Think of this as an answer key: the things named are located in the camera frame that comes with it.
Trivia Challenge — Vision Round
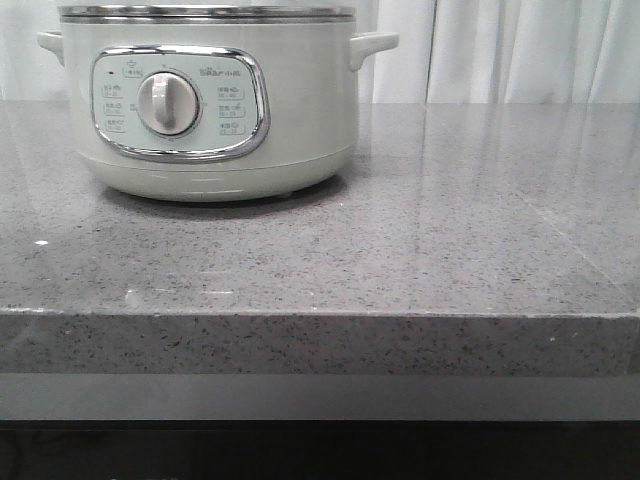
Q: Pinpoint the glass pot lid steel rim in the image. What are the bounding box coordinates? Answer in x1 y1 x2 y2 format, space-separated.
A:
58 4 356 24

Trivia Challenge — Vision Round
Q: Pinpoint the pale green electric cooking pot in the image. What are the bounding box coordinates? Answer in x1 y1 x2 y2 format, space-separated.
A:
37 19 399 202

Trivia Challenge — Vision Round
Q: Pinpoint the beige pot control knob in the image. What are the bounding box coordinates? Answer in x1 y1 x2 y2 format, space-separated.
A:
137 72 199 136

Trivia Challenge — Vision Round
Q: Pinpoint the white curtain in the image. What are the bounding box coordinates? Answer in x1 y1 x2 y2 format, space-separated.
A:
0 0 640 105

